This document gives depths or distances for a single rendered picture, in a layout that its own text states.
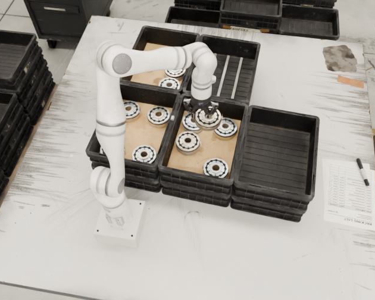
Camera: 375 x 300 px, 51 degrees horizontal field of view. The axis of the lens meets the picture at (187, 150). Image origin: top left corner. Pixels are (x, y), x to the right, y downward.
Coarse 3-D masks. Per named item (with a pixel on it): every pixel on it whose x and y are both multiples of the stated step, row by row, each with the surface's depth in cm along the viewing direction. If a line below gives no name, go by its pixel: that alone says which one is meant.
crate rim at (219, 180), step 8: (232, 104) 171; (240, 104) 170; (176, 112) 168; (240, 128) 163; (168, 136) 161; (240, 136) 161; (240, 144) 159; (160, 160) 155; (160, 168) 153; (168, 168) 153; (176, 168) 153; (232, 168) 152; (184, 176) 153; (192, 176) 152; (200, 176) 151; (208, 176) 151; (232, 176) 151; (224, 184) 151
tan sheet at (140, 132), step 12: (144, 108) 183; (168, 108) 182; (144, 120) 179; (132, 132) 175; (144, 132) 175; (156, 132) 175; (132, 144) 172; (144, 144) 171; (156, 144) 171; (144, 156) 168
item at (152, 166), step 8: (144, 88) 176; (152, 88) 176; (176, 104) 171; (168, 120) 166; (168, 128) 164; (88, 144) 160; (88, 152) 157; (96, 152) 157; (160, 152) 157; (104, 160) 158; (128, 160) 155; (152, 168) 154
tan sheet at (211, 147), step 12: (240, 120) 178; (180, 132) 175; (204, 132) 175; (204, 144) 171; (216, 144) 171; (228, 144) 171; (180, 156) 168; (192, 156) 168; (204, 156) 168; (216, 156) 168; (228, 156) 168; (180, 168) 164; (192, 168) 164
